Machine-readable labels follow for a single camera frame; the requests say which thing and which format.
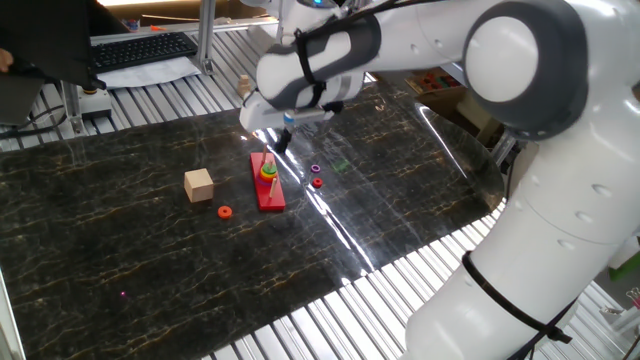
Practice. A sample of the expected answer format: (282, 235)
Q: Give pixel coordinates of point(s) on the plain wooden cube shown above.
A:
(199, 186)

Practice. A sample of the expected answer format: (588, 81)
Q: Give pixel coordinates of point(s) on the person hand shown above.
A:
(5, 61)

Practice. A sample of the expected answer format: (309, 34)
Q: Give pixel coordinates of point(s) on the white emergency stop box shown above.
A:
(95, 105)

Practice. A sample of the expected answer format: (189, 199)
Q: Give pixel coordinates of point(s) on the red Hanoi base with pegs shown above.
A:
(270, 202)

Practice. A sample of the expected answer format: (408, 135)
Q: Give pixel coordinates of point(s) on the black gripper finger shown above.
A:
(280, 145)
(288, 140)

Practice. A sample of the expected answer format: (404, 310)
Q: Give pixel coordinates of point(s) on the small wooden peg figure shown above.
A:
(244, 87)

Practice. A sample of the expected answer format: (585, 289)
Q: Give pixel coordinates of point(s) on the white paper sheet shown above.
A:
(150, 72)

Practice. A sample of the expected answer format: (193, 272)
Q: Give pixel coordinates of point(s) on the aluminium monitor stand post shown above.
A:
(72, 110)

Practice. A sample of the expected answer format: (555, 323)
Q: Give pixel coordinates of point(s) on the black computer monitor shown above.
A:
(45, 40)

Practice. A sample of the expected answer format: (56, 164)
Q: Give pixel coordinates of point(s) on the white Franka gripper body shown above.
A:
(260, 117)

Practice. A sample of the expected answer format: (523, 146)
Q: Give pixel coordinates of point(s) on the black computer keyboard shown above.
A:
(145, 50)

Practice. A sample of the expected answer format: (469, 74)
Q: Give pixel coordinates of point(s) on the small blue red object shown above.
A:
(130, 25)

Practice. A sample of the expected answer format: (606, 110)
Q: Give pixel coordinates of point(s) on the green plastic object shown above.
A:
(625, 267)

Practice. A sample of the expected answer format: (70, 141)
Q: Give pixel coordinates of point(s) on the diagonal aluminium frame post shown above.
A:
(504, 150)

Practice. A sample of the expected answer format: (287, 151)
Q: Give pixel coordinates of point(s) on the tray of coloured blocks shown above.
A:
(435, 80)

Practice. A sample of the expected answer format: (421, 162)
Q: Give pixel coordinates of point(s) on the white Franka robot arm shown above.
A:
(550, 210)

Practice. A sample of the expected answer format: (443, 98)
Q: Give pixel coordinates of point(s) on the orange marker pen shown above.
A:
(157, 28)

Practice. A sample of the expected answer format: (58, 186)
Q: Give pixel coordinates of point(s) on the horizontal aluminium rail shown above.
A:
(235, 24)

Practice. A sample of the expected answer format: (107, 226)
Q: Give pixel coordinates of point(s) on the grey monitor base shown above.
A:
(17, 100)

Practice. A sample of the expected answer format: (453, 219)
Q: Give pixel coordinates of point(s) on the brown cardboard board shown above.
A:
(175, 10)

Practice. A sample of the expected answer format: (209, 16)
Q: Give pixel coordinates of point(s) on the open cardboard box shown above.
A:
(450, 107)

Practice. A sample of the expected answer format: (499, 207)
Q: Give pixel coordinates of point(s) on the black marble pattern mat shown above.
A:
(125, 260)

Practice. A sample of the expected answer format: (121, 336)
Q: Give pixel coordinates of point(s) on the upright aluminium profile post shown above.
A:
(206, 30)

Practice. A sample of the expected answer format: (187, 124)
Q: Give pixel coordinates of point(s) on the silver gripper-mounted camera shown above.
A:
(307, 116)

